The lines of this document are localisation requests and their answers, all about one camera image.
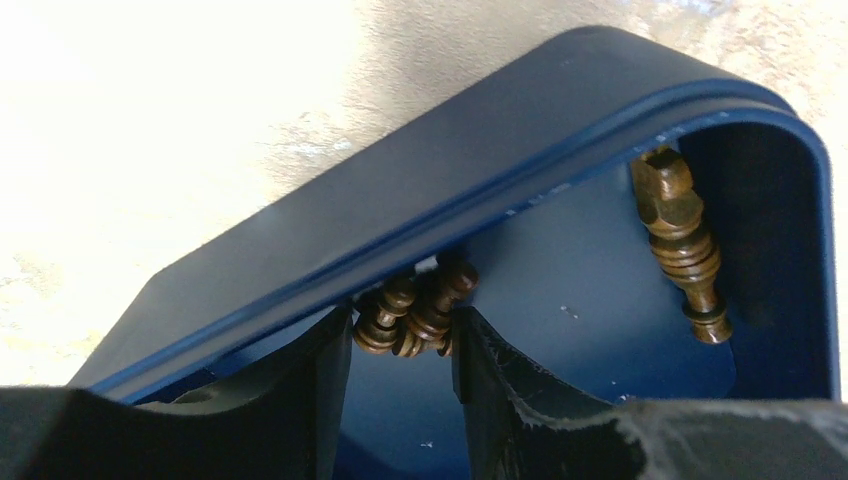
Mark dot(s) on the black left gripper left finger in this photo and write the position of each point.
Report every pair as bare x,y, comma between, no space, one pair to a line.
278,418

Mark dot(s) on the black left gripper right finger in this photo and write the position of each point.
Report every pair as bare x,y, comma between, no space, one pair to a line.
523,422

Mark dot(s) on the dark chess pieces in tray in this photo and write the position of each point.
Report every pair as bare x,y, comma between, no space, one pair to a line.
410,315

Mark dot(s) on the dark blue tin tray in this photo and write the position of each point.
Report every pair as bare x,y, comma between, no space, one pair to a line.
526,175

